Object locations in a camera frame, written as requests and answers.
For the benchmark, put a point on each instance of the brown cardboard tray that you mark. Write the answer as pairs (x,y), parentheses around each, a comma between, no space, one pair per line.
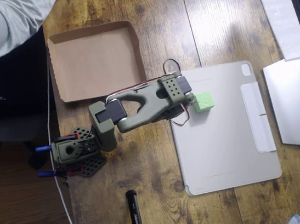
(94,64)

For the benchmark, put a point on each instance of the white and blue package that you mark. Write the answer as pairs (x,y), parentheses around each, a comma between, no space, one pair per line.
(297,221)

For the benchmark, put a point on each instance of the green cube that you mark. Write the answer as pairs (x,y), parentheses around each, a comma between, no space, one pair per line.
(204,102)

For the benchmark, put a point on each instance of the tablet in grey case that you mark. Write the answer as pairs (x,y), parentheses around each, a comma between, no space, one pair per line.
(221,149)

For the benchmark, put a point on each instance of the silver monitor stand base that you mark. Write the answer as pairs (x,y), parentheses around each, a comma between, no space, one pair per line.
(295,104)

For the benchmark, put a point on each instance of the white foam sheet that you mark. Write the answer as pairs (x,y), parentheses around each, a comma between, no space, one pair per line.
(278,12)

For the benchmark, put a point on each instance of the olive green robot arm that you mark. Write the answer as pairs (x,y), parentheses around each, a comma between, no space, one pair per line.
(147,91)

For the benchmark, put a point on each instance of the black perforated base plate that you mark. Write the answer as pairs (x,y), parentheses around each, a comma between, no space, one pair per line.
(93,165)

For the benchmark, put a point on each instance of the black camera stand pole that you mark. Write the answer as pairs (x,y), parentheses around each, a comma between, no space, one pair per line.
(135,216)

